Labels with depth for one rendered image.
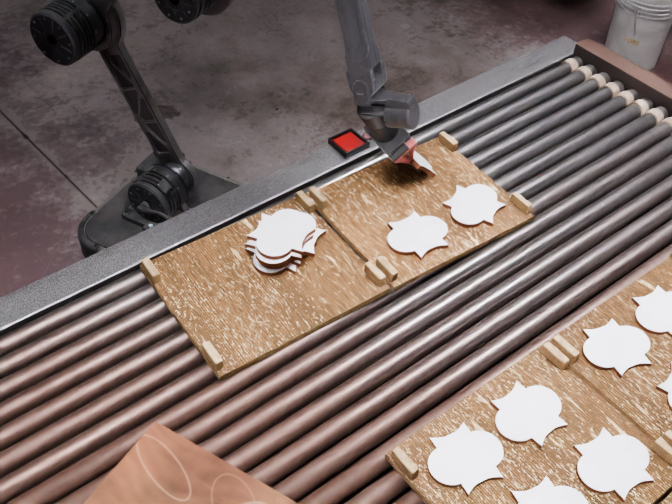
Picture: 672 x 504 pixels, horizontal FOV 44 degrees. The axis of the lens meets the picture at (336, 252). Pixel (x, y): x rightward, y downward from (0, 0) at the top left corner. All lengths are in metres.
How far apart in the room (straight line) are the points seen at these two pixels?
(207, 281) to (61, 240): 1.57
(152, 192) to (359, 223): 1.07
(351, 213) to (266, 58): 2.30
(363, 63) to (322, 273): 0.45
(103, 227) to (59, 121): 1.01
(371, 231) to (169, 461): 0.74
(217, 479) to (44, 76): 3.03
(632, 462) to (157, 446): 0.83
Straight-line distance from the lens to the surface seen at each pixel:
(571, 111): 2.35
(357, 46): 1.72
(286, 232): 1.77
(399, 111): 1.75
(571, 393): 1.65
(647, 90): 2.47
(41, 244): 3.28
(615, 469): 1.58
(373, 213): 1.90
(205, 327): 1.68
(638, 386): 1.71
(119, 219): 2.95
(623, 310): 1.82
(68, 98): 3.98
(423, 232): 1.85
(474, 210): 1.93
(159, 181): 2.81
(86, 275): 1.85
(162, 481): 1.38
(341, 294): 1.73
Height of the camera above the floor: 2.24
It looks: 46 degrees down
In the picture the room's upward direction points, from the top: 2 degrees clockwise
